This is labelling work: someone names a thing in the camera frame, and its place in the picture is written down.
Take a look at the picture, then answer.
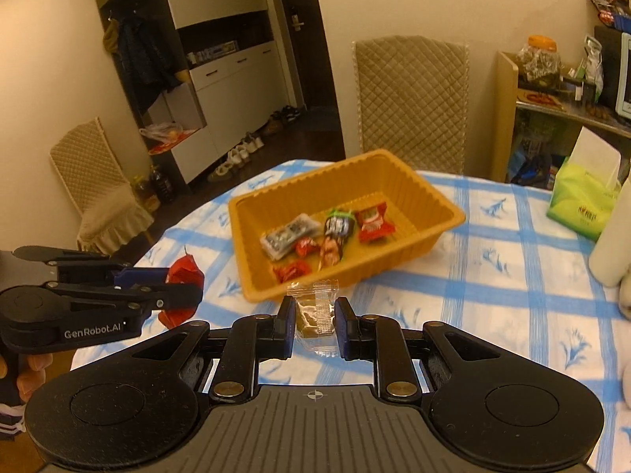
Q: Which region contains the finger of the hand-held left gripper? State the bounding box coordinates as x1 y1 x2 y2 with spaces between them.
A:
49 282 204 312
12 245 171 289

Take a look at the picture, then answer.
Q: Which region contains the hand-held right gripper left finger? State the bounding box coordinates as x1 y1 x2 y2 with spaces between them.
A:
131 298 297 400

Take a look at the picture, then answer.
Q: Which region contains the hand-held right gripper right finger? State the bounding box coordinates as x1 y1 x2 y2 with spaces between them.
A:
335 297 501 400

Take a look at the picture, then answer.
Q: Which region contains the plain red snack packet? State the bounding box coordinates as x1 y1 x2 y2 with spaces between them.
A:
160 245 205 331

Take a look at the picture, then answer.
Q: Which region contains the clear packet with brown snack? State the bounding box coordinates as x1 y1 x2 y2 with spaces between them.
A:
285 278 342 356

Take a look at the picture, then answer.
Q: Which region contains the red brown snack packet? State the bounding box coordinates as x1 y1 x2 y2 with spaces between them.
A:
272 260 312 284

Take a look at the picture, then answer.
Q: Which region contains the dark blue green-edged snack packet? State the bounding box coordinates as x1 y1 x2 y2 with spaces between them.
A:
323 208 357 244

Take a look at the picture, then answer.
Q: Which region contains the small red white-print candy packet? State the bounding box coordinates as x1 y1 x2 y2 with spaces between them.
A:
355 203 398 244

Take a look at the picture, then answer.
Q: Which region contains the orange plastic tray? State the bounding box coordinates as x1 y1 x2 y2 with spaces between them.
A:
228 149 467 305

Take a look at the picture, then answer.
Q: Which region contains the plate of red snacks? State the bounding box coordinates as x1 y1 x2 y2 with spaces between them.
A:
524 90 567 110

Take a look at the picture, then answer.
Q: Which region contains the person's left hand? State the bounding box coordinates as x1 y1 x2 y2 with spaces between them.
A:
0 353 51 400

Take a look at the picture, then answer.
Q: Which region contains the yellow oil bottle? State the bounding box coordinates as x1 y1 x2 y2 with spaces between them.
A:
132 174 161 214

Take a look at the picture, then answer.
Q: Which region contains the silver black snack packet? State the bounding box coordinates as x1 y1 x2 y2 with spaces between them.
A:
259 213 322 262

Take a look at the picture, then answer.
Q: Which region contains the dark bottle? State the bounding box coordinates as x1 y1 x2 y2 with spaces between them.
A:
149 164 177 204

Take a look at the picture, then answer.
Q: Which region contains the quilted beige chair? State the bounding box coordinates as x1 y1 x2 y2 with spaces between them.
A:
351 35 470 175
49 117 156 257

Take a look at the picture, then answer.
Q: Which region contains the plastic bag with fruit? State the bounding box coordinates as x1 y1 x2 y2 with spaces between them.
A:
139 122 199 155

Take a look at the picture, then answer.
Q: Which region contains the row of shoes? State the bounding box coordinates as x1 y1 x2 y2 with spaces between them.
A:
206 106 304 184

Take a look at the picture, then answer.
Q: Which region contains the blue checked tablecloth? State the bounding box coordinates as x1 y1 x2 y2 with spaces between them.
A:
69 159 631 473

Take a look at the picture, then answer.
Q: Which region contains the white and dark cabinet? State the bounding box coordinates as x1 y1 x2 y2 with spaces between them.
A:
93 0 297 195

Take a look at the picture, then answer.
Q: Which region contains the dark hanging jacket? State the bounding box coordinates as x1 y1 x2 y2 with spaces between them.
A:
116 16 181 102

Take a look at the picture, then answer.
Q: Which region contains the row of small boxes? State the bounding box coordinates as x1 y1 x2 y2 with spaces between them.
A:
186 41 241 66

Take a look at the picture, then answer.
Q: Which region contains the olive hanging bag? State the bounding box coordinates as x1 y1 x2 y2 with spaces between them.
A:
102 18 122 56

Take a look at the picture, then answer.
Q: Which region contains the blue bag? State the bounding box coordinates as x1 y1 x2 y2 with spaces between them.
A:
509 152 554 189

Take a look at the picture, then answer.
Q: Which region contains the green tissue pack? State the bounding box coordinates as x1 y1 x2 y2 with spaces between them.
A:
546 127 623 242

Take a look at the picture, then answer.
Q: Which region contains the wooden shelf unit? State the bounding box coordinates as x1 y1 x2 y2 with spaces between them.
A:
494 50 631 193

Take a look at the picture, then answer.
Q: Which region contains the white bottle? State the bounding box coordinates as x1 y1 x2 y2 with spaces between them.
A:
589 196 631 287

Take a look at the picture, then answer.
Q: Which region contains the dark door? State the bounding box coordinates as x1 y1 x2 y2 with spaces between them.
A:
282 0 329 110

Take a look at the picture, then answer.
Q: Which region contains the orange-lid plastic jar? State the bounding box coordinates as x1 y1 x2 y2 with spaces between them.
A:
517 34 563 84

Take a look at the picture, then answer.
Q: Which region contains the green white snack bag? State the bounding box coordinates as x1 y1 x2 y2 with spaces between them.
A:
582 34 605 105

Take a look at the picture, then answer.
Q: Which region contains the pale framed appliance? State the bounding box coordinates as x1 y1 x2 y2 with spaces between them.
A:
594 24 631 120

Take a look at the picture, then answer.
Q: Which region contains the dark hanging snack bag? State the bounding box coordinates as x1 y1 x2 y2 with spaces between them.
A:
585 0 631 30

